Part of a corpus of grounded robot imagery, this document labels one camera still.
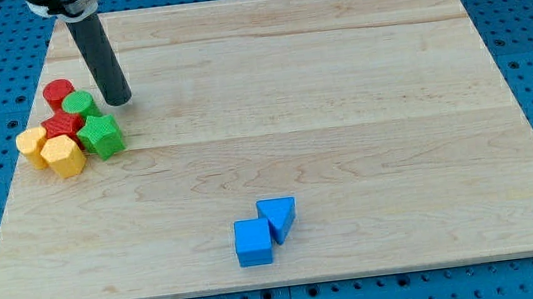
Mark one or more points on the yellow heart block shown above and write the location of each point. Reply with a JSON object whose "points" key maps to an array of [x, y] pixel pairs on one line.
{"points": [[30, 144]]}

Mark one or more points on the light wooden board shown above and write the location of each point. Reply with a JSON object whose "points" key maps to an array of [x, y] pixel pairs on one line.
{"points": [[388, 121]]}

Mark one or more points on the green cylinder block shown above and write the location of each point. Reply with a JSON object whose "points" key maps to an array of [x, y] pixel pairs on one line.
{"points": [[82, 103]]}

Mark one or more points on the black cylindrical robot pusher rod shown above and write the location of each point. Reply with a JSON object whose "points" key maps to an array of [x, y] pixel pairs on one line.
{"points": [[96, 50]]}

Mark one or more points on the yellow hexagon block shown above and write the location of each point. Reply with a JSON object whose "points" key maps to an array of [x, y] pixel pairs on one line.
{"points": [[63, 156]]}

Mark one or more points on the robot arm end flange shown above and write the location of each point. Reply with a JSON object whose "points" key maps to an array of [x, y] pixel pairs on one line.
{"points": [[69, 11]]}

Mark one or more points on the red cylinder block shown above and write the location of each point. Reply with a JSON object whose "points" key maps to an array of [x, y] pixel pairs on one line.
{"points": [[55, 92]]}

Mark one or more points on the blue triangle block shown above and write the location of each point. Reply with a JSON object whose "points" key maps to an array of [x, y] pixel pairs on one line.
{"points": [[280, 213]]}

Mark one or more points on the red star block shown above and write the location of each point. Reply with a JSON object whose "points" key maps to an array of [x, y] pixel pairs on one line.
{"points": [[63, 123]]}

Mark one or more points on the blue cube block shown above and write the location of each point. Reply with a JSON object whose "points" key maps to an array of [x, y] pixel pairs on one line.
{"points": [[253, 242]]}

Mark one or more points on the green star block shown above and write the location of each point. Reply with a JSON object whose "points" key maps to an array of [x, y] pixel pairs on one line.
{"points": [[102, 135]]}

